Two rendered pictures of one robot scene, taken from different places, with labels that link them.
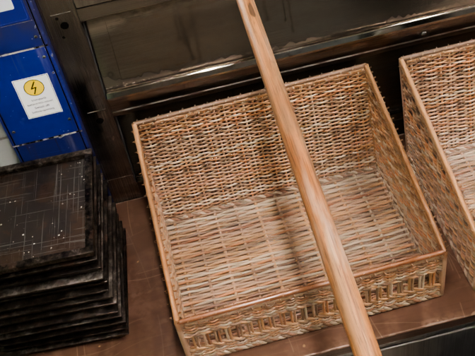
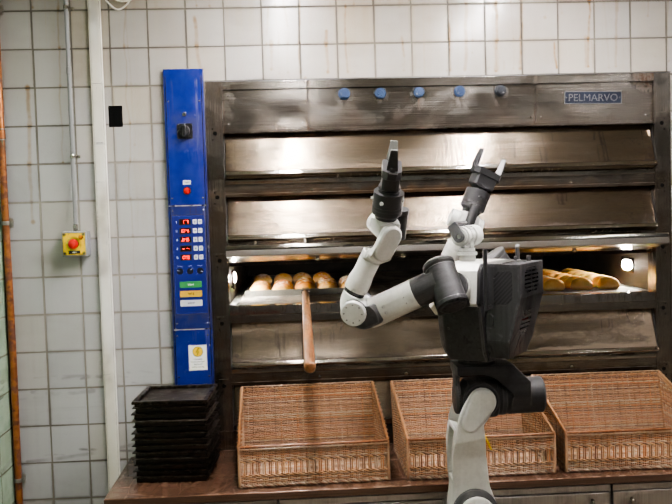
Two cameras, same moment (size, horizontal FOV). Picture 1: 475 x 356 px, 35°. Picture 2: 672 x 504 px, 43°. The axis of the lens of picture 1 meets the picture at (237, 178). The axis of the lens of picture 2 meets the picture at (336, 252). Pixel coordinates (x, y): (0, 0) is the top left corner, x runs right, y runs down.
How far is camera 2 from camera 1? 2.21 m
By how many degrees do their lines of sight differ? 43
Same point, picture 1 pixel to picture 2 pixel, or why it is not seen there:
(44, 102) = (200, 362)
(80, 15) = (230, 319)
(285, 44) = (328, 358)
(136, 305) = (216, 474)
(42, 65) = (205, 339)
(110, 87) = (235, 362)
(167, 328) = (230, 480)
